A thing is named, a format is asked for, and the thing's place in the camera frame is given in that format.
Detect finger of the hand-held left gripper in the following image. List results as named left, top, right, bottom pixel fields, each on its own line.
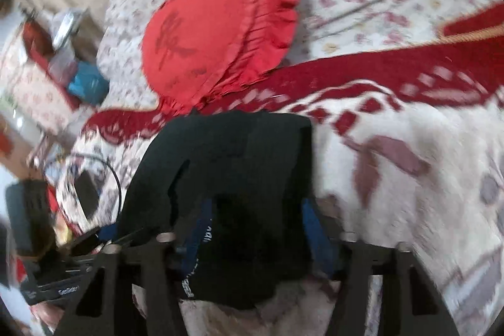
left=70, top=224, right=132, bottom=257

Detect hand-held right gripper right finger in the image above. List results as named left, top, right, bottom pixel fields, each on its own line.
left=301, top=198, right=462, bottom=336

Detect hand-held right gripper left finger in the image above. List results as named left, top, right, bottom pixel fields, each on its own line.
left=55, top=198, right=215, bottom=336

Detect black pants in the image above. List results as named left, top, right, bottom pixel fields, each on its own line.
left=116, top=110, right=316, bottom=311

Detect black smartphone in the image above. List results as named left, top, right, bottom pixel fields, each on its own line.
left=73, top=170, right=101, bottom=221

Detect red and white floral blanket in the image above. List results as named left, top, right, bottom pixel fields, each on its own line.
left=55, top=1, right=504, bottom=336

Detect pink floral cloth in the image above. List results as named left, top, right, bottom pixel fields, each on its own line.
left=0, top=37, right=79, bottom=138

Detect blue plastic bag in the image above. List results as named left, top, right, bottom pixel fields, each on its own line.
left=66, top=62, right=111, bottom=105

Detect red bag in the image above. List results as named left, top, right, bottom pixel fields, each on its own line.
left=21, top=19, right=80, bottom=109

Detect clear plastic wrap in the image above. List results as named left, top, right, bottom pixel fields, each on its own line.
left=50, top=9, right=89, bottom=50

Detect red heart-shaped ruffled pillow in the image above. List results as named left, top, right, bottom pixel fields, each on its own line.
left=141, top=0, right=302, bottom=113

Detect black cable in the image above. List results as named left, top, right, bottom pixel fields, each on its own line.
left=62, top=153, right=123, bottom=236

